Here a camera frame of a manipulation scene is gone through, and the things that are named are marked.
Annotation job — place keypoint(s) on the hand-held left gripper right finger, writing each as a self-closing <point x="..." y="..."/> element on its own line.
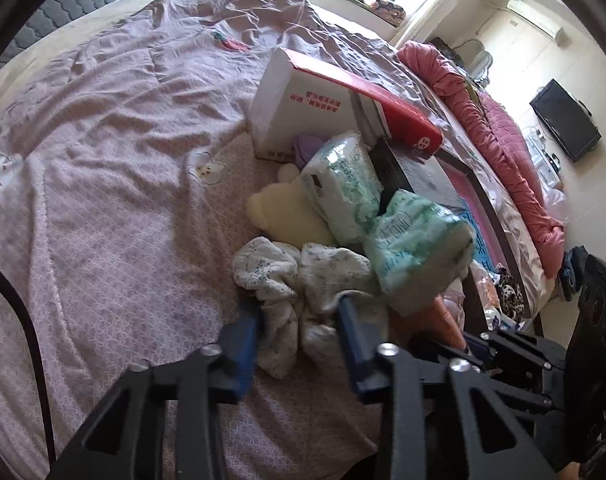
<point x="355" y="355"/>

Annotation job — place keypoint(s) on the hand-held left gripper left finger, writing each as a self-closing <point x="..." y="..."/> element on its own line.
<point x="243" y="360"/>

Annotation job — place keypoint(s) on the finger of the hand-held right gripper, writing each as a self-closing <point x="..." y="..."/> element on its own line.
<point x="523" y="352"/>
<point x="513" y="397"/>

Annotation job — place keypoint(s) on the white printed cloth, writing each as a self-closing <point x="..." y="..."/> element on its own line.
<point x="308" y="280"/>

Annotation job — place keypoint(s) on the orange soft item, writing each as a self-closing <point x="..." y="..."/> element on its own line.
<point x="433" y="322"/>

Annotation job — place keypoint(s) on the purple soft item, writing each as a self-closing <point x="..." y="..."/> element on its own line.
<point x="308" y="146"/>

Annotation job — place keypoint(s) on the leopard print cloth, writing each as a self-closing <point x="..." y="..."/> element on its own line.
<point x="509" y="294"/>

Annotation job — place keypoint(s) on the blue clothes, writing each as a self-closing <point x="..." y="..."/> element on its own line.
<point x="575" y="270"/>

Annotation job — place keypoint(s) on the dark framed gift box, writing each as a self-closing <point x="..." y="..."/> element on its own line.
<point x="503" y="230"/>

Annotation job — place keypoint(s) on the cream plush toy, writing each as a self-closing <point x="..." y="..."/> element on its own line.
<point x="283" y="210"/>

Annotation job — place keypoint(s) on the red quilt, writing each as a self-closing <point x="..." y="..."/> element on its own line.
<point x="503" y="150"/>

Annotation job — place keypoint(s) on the lilac printed blanket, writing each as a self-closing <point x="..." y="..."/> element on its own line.
<point x="123" y="170"/>

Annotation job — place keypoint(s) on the black television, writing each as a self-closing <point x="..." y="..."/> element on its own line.
<point x="565" y="120"/>

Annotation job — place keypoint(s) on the white and red cardboard box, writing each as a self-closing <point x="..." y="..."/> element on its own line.
<point x="288" y="100"/>

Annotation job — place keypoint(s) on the white standing fan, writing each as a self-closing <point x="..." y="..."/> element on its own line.
<point x="478" y="60"/>

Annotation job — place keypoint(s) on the black case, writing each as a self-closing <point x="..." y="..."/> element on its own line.
<point x="445" y="49"/>

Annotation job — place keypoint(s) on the white air conditioner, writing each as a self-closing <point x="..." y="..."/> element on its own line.
<point x="535" y="19"/>

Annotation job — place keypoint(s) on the clothes on window sill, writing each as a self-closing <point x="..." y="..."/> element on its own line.
<point x="378" y="5"/>

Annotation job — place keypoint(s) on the grey quilted headboard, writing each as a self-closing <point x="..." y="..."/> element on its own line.
<point x="58" y="5"/>

